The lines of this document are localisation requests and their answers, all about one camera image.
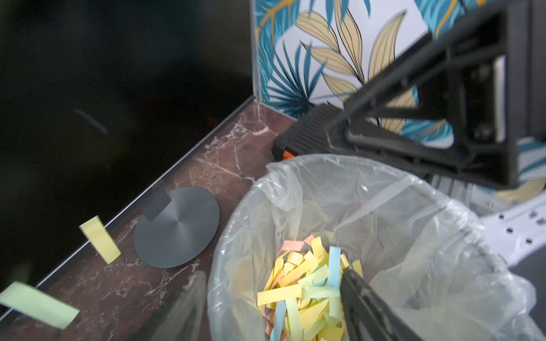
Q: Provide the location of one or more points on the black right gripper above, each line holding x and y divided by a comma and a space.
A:
485, 77

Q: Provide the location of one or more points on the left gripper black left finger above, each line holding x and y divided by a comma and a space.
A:
181, 317

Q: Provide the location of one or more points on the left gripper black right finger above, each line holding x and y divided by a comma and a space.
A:
367, 316

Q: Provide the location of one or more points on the green sticky note bottom edge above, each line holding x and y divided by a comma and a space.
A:
36, 304

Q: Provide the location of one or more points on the grey round monitor stand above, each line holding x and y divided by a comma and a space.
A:
176, 226

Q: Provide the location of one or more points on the yellow sticky note bottom edge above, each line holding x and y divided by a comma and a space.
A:
100, 239

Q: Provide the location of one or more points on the black computer monitor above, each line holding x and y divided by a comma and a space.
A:
98, 99

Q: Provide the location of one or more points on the pile of coloured paper strips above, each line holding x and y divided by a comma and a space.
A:
301, 299

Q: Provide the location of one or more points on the bin with clear plastic liner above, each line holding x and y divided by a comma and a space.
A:
421, 252

